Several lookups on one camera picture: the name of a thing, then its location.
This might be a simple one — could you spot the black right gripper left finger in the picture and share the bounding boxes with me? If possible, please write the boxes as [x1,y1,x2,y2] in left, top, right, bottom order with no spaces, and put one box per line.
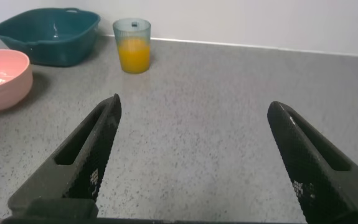
[7,93,123,220]

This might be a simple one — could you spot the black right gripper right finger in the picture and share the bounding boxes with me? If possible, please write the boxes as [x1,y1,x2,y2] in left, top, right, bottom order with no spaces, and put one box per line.
[266,100,358,224]

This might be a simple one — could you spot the orange juice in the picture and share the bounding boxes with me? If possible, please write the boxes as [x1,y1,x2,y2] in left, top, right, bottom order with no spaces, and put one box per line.
[117,37,151,75]

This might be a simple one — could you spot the ribbed translucent blue cup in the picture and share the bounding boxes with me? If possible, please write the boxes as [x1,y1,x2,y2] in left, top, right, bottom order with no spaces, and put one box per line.
[112,17,152,75]

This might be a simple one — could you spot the pink round bowl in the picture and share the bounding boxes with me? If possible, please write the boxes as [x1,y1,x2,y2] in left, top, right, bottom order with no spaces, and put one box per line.
[0,49,34,113]

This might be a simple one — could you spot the teal square plastic basin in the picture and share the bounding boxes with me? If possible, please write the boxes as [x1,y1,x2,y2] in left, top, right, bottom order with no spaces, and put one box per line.
[0,7,101,68]

